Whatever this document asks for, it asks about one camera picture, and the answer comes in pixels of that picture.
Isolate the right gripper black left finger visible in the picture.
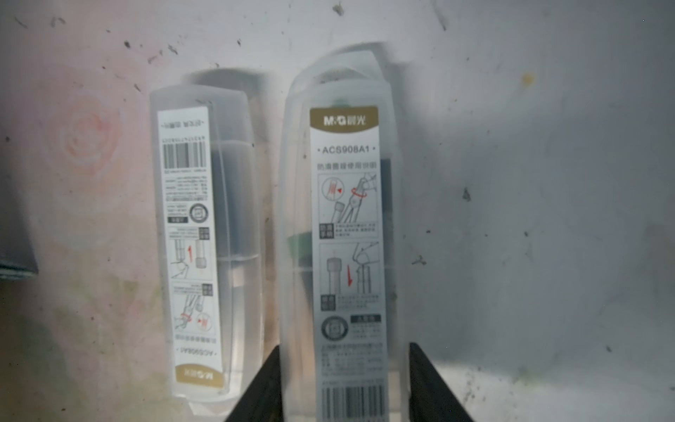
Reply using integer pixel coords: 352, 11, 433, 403
225, 345, 284, 422

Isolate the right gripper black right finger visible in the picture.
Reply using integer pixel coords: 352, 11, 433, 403
409, 342, 474, 422

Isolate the clear compass set case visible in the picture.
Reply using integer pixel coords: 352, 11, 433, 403
150, 84, 263, 421

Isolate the cream canvas tote bag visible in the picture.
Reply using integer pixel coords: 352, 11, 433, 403
1, 176, 39, 281

